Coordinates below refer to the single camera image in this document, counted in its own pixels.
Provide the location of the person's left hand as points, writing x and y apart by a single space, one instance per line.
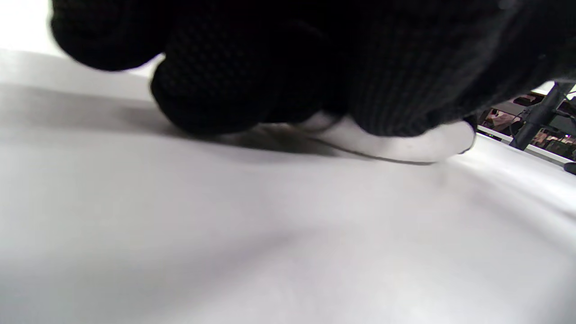
315 54

